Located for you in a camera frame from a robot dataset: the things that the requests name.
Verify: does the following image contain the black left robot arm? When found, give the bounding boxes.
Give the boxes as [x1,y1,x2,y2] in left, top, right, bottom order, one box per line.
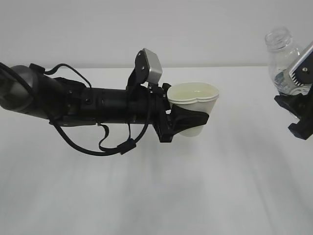
[0,64,209,142]

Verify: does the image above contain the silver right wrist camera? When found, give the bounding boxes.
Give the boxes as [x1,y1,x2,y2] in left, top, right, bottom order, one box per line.
[283,42,313,87]

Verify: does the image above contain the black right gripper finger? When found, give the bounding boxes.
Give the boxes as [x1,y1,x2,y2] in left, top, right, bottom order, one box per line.
[274,94,308,119]

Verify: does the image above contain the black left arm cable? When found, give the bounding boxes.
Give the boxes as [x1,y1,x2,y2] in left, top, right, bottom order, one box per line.
[0,62,150,157]

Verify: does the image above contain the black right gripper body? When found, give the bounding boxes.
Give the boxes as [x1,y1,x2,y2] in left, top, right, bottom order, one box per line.
[288,87,313,140]

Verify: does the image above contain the white paper cup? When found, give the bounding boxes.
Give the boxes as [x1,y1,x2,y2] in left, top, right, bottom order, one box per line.
[167,82,220,137]

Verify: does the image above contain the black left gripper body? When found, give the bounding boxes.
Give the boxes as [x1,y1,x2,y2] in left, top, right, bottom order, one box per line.
[126,84,174,143]

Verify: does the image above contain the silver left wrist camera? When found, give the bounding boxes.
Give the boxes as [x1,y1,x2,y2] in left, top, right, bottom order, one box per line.
[134,48,163,85]

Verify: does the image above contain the clear water bottle green label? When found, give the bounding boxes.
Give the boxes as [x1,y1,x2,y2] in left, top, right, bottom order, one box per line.
[265,26,311,95]

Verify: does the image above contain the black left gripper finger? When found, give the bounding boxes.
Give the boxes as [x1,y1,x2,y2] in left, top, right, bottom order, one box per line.
[162,83,171,98]
[169,104,209,136]

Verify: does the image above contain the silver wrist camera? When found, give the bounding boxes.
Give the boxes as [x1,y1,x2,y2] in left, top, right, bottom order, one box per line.
[134,48,163,85]
[283,42,313,87]

